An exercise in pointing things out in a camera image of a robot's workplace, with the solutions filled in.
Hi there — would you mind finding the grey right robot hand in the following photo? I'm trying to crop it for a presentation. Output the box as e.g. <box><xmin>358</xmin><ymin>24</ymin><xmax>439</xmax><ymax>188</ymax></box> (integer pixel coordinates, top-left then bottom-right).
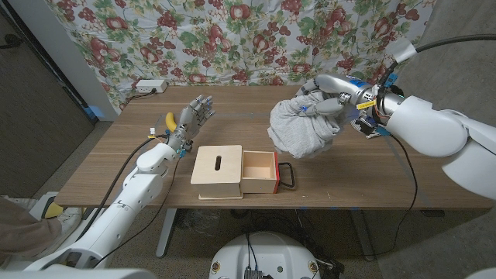
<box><xmin>296</xmin><ymin>73</ymin><xmax>383</xmax><ymax>118</ymax></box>

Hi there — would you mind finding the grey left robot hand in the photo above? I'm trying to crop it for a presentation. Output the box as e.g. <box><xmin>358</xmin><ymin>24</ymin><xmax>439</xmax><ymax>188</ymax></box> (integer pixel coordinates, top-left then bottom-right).
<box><xmin>170</xmin><ymin>95</ymin><xmax>217</xmax><ymax>153</ymax></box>

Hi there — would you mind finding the grey shirt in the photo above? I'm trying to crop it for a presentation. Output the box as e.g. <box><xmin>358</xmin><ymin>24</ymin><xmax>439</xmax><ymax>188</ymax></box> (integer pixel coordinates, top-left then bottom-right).
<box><xmin>267</xmin><ymin>90</ymin><xmax>350</xmax><ymax>160</ymax></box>

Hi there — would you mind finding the yellow banana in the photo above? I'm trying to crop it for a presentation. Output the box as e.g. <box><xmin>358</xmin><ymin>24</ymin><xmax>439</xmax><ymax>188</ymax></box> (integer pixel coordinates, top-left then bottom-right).
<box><xmin>165</xmin><ymin>112</ymin><xmax>179</xmax><ymax>133</ymax></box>

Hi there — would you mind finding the white power strip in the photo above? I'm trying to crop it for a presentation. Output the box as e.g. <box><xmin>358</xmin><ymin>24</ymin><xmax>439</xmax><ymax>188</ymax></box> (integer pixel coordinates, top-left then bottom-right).
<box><xmin>135</xmin><ymin>79</ymin><xmax>169</xmax><ymax>95</ymax></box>

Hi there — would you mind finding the wooden box with slot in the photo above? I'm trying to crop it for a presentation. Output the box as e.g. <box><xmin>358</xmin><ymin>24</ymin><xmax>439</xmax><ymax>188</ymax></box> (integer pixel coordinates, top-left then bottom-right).
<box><xmin>190</xmin><ymin>144</ymin><xmax>244</xmax><ymax>201</ymax></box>

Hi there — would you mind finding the floral fruit print backdrop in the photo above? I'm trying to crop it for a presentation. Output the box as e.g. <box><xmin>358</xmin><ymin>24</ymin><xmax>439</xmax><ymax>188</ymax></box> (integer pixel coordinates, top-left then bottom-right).
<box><xmin>44</xmin><ymin>0</ymin><xmax>437</xmax><ymax>113</ymax></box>

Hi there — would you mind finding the blue object on floor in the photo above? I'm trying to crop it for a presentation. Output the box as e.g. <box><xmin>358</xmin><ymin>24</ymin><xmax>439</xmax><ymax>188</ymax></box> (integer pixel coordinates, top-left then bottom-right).
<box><xmin>84</xmin><ymin>105</ymin><xmax>105</xmax><ymax>119</ymax></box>

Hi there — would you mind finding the grey table leg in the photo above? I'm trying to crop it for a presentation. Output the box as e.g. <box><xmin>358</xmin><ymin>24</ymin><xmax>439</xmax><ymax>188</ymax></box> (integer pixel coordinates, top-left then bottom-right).
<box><xmin>350</xmin><ymin>208</ymin><xmax>376</xmax><ymax>263</ymax></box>
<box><xmin>155</xmin><ymin>208</ymin><xmax>178</xmax><ymax>259</ymax></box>

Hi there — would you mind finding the white shoe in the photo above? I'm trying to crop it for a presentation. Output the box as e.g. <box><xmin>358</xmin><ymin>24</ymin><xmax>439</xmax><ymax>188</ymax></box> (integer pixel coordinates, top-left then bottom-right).
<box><xmin>57</xmin><ymin>207</ymin><xmax>84</xmax><ymax>233</ymax></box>

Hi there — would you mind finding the dark brown door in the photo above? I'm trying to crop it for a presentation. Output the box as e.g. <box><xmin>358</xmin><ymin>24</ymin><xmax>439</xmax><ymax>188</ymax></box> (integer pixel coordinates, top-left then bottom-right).
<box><xmin>0</xmin><ymin>7</ymin><xmax>98</xmax><ymax>198</ymax></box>

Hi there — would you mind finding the white robot torso base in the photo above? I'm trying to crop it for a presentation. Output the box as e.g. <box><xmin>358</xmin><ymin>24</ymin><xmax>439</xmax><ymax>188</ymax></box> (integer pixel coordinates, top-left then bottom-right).
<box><xmin>208</xmin><ymin>231</ymin><xmax>322</xmax><ymax>279</ymax></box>

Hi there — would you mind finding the white and yellow floor base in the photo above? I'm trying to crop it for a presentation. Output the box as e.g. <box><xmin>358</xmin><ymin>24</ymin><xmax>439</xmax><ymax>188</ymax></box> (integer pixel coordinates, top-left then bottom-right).
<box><xmin>29</xmin><ymin>191</ymin><xmax>94</xmax><ymax>233</ymax></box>

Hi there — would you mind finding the white robot chest edge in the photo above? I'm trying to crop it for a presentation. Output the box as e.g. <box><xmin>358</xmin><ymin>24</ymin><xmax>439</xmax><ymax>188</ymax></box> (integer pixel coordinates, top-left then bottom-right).
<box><xmin>0</xmin><ymin>267</ymin><xmax>158</xmax><ymax>279</ymax></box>

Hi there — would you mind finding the brown trouser leg of person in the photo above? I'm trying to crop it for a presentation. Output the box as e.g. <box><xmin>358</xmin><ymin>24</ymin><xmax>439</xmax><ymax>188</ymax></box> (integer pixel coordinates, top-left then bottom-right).
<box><xmin>0</xmin><ymin>193</ymin><xmax>65</xmax><ymax>264</ymax></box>

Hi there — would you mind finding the black power strip cord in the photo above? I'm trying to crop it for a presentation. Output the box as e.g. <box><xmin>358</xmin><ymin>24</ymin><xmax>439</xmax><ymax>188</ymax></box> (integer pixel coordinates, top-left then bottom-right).
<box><xmin>122</xmin><ymin>88</ymin><xmax>158</xmax><ymax>109</ymax></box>

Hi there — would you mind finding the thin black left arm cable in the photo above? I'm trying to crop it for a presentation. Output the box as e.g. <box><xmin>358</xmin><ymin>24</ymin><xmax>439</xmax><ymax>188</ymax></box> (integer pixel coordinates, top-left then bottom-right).
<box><xmin>92</xmin><ymin>154</ymin><xmax>183</xmax><ymax>270</ymax></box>

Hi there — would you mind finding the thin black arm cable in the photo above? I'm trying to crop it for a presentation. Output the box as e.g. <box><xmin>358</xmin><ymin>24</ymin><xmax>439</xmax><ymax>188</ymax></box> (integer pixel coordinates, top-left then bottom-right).
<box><xmin>92</xmin><ymin>154</ymin><xmax>183</xmax><ymax>270</ymax></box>
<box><xmin>363</xmin><ymin>133</ymin><xmax>419</xmax><ymax>259</ymax></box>

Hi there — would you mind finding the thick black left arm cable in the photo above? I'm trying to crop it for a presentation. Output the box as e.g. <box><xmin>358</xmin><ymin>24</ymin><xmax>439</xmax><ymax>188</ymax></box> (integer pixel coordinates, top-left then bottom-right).
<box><xmin>75</xmin><ymin>133</ymin><xmax>171</xmax><ymax>241</ymax></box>

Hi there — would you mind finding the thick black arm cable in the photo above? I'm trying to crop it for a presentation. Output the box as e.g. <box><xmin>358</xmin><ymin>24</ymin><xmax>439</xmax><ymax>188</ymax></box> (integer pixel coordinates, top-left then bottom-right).
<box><xmin>75</xmin><ymin>133</ymin><xmax>171</xmax><ymax>241</ymax></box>
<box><xmin>381</xmin><ymin>33</ymin><xmax>496</xmax><ymax>84</ymax></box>

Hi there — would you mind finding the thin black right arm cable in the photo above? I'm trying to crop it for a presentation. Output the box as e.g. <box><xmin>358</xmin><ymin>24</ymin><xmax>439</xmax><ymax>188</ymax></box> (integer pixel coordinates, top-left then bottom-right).
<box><xmin>363</xmin><ymin>133</ymin><xmax>419</xmax><ymax>259</ymax></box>

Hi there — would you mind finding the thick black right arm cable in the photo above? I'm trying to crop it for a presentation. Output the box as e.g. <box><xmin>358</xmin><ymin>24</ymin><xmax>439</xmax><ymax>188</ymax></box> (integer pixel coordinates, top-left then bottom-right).
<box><xmin>381</xmin><ymin>33</ymin><xmax>496</xmax><ymax>84</ymax></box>

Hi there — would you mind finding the black door handle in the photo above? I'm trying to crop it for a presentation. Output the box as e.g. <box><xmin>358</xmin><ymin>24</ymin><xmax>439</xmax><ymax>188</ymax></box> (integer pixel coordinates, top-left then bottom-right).
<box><xmin>0</xmin><ymin>33</ymin><xmax>22</xmax><ymax>50</ymax></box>

